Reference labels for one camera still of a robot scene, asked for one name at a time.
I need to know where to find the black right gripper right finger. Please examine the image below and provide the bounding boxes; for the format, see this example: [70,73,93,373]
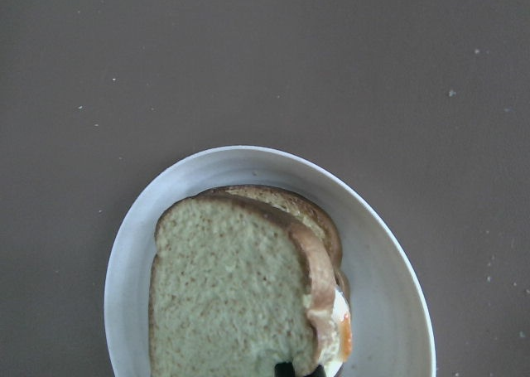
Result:
[306,365,326,377]

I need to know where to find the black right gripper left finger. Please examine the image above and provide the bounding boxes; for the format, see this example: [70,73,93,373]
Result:
[274,362,295,377]

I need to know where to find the fried egg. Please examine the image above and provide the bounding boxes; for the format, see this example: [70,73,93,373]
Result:
[319,288,353,376]

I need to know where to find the white round plate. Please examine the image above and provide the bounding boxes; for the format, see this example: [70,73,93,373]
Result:
[104,146,436,376]

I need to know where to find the bread slice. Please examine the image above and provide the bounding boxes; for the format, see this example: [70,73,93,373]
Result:
[149,196,340,376]
[200,184,350,303]

